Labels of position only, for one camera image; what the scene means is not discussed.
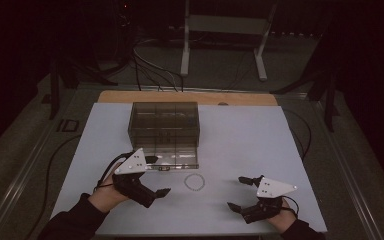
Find long black floor cable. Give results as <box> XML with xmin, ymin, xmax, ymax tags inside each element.
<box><xmin>26</xmin><ymin>134</ymin><xmax>83</xmax><ymax>240</ymax></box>

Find black looped cable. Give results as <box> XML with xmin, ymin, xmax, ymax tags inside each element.
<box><xmin>281</xmin><ymin>108</ymin><xmax>313</xmax><ymax>163</ymax></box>

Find black tripod stand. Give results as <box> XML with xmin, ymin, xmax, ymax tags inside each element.
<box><xmin>48</xmin><ymin>56</ymin><xmax>119</xmax><ymax>121</ymax></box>
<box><xmin>269</xmin><ymin>33</ymin><xmax>341</xmax><ymax>133</ymax></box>

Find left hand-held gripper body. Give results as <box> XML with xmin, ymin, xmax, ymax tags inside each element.
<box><xmin>112</xmin><ymin>148</ymin><xmax>158</xmax><ymax>209</ymax></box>

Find smoky transparent drawer box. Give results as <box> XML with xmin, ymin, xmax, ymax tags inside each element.
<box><xmin>127</xmin><ymin>101</ymin><xmax>201</xmax><ymax>158</ymax></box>

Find person's left hand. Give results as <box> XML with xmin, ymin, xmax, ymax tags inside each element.
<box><xmin>88</xmin><ymin>171</ymin><xmax>129</xmax><ymax>214</ymax></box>

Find white metal stand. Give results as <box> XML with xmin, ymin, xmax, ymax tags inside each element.
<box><xmin>179</xmin><ymin>0</ymin><xmax>278</xmax><ymax>82</ymax></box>

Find hand-held gripper cable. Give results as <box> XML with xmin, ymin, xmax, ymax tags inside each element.
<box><xmin>93</xmin><ymin>152</ymin><xmax>134</xmax><ymax>193</ymax></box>
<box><xmin>281</xmin><ymin>195</ymin><xmax>300</xmax><ymax>216</ymax></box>

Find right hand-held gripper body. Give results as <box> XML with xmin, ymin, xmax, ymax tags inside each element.
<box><xmin>241</xmin><ymin>174</ymin><xmax>299</xmax><ymax>225</ymax></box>

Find bundle of floor cables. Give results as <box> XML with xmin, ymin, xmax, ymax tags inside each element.
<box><xmin>131</xmin><ymin>38</ymin><xmax>185</xmax><ymax>93</ymax></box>

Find person's right hand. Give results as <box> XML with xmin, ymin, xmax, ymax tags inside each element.
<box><xmin>266</xmin><ymin>199</ymin><xmax>298</xmax><ymax>234</ymax></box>

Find left hand-held gripper cable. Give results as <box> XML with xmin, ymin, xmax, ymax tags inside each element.
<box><xmin>93</xmin><ymin>152</ymin><xmax>134</xmax><ymax>193</ymax></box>

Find black rectangular floor frame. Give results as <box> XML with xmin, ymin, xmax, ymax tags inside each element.
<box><xmin>56</xmin><ymin>118</ymin><xmax>80</xmax><ymax>133</ymax></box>

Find white board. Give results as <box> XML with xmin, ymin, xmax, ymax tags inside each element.
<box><xmin>44</xmin><ymin>102</ymin><xmax>328</xmax><ymax>238</ymax></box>

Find right hand-held gripper cable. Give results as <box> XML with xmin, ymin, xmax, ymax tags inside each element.
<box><xmin>281</xmin><ymin>195</ymin><xmax>300</xmax><ymax>216</ymax></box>

